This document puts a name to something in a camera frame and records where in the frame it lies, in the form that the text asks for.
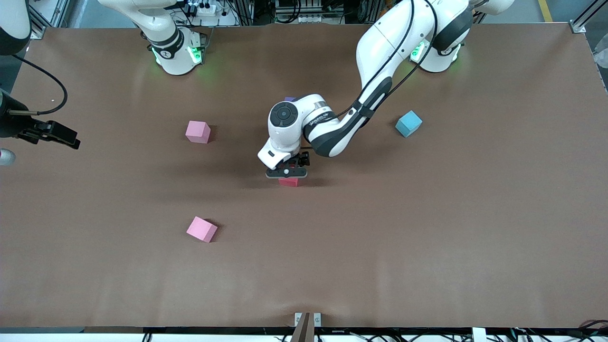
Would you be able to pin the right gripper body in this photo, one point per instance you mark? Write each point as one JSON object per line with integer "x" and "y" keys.
{"x": 14, "y": 125}

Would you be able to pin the red foam cube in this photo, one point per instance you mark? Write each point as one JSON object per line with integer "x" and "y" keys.
{"x": 289, "y": 182}

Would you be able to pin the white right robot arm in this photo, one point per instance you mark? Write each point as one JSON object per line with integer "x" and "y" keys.
{"x": 166, "y": 47}

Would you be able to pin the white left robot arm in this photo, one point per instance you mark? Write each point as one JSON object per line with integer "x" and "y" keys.
{"x": 389, "y": 42}

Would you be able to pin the pink foam cube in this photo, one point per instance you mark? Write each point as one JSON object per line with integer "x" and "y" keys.
{"x": 197, "y": 132}
{"x": 201, "y": 229}

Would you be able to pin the light blue foam cube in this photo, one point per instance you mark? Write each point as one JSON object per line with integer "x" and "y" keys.
{"x": 408, "y": 123}

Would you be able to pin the black equipment rack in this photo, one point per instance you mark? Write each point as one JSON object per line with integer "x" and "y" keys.
{"x": 308, "y": 12}

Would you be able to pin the white power strip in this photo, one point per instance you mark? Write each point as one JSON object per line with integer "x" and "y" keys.
{"x": 204, "y": 8}

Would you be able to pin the metal table clamp bracket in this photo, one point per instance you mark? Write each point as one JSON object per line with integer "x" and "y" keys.
{"x": 304, "y": 325}

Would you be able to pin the small white bracket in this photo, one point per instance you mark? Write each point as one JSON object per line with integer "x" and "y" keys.
{"x": 479, "y": 335}

